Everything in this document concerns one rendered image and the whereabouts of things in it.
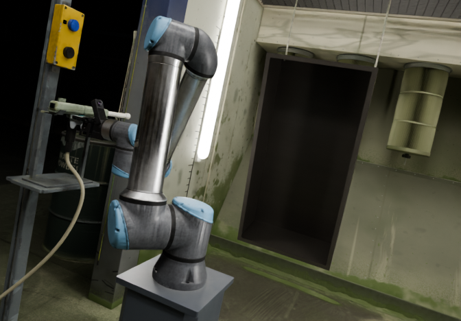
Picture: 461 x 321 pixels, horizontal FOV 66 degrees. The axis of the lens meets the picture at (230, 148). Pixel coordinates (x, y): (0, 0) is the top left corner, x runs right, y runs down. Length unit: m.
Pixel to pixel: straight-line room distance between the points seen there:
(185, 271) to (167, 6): 1.42
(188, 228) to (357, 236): 2.24
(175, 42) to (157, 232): 0.59
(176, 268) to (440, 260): 2.46
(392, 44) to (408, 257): 1.70
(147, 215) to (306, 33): 2.51
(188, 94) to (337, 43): 2.13
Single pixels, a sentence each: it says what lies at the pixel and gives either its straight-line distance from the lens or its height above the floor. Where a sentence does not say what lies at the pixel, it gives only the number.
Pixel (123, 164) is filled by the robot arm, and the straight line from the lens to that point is 1.47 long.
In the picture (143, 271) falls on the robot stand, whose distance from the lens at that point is 1.32.
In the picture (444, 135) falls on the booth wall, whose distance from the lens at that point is 3.59.
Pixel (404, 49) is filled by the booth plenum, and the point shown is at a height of 2.05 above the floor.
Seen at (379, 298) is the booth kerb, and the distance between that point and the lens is 3.15.
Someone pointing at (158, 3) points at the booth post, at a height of 1.76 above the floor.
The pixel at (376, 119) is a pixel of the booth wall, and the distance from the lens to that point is 3.55.
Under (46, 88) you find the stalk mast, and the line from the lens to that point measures 1.79.
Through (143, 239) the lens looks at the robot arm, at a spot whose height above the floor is 0.80.
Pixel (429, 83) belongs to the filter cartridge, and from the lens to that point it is 3.22.
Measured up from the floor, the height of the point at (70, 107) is 1.13.
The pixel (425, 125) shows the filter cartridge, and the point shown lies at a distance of 3.18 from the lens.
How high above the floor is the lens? 1.21
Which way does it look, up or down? 4 degrees down
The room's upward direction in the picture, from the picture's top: 12 degrees clockwise
